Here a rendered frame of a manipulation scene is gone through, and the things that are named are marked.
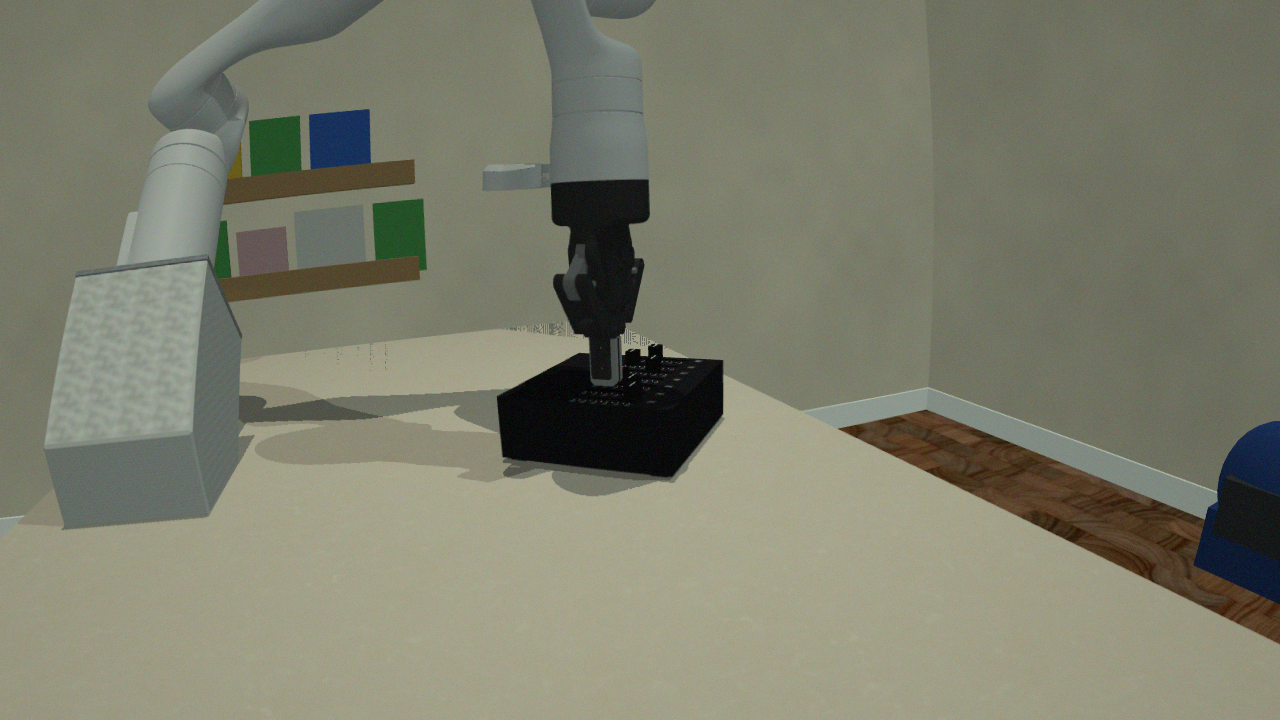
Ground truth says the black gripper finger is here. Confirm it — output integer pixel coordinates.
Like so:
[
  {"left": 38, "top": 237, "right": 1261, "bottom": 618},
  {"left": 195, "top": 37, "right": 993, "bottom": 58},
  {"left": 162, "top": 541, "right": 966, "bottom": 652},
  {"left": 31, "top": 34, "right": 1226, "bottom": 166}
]
[
  {"left": 616, "top": 246, "right": 644, "bottom": 383},
  {"left": 553, "top": 243, "right": 623, "bottom": 386}
]

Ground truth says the black lighting desk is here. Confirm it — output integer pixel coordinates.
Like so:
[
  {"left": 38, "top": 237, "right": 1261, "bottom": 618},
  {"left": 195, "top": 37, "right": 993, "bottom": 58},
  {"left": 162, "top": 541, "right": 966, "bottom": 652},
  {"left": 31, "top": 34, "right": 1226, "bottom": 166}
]
[{"left": 497, "top": 345, "right": 723, "bottom": 478}]

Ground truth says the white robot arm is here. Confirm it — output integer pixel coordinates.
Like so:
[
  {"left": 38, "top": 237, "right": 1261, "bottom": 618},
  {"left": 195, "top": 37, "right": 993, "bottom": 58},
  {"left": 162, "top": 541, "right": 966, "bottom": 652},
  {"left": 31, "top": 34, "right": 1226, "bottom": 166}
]
[{"left": 116, "top": 0, "right": 657, "bottom": 268}]

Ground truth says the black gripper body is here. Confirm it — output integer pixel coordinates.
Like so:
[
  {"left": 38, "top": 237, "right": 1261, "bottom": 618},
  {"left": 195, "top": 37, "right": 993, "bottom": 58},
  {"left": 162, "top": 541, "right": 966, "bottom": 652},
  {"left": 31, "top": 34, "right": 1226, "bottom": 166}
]
[{"left": 550, "top": 179, "right": 650, "bottom": 296}]

